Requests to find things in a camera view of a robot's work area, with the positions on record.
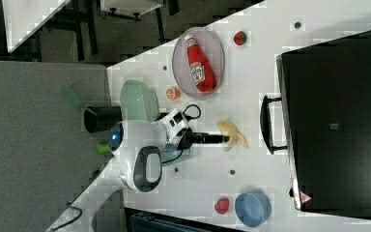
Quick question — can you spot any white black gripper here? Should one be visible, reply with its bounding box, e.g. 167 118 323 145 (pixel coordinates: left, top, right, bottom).
157 109 229 150

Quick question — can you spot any yellow peeled banana toy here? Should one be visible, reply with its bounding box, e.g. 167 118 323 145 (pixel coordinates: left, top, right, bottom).
216 120 248 152

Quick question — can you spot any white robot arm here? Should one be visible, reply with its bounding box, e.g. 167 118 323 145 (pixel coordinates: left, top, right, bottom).
45 109 231 232

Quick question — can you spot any orange slice toy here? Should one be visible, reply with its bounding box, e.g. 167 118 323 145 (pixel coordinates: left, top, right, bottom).
166 87 181 101

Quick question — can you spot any red ketchup bottle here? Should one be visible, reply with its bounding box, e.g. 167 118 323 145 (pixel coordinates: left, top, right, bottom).
185 35 216 93

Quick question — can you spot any red strawberry toy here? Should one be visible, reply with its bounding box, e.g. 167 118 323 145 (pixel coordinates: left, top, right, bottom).
214 197 229 215

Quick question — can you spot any green perforated colander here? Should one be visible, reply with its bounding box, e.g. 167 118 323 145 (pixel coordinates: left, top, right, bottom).
120 80 159 122

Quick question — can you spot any blue bowl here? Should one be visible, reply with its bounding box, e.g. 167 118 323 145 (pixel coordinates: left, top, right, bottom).
235 191 271 227

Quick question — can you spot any green pear toy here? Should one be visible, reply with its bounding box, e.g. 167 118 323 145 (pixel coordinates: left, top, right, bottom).
97 143 109 154

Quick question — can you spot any black round pot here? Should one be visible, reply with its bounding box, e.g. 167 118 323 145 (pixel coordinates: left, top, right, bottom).
84 106 122 133

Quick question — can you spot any small red tomato toy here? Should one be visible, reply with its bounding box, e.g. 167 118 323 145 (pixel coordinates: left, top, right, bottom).
233 31 247 46

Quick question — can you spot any black toaster oven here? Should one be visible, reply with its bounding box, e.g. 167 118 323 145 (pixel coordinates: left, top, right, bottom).
276 30 371 219

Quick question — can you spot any green slotted spatula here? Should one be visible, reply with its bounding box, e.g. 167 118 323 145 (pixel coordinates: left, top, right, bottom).
62 87 85 111

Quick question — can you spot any grey partition panel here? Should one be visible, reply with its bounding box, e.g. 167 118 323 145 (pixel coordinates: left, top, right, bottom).
0 61 108 232

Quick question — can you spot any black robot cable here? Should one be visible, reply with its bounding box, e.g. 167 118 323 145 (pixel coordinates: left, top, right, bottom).
160 103 203 165

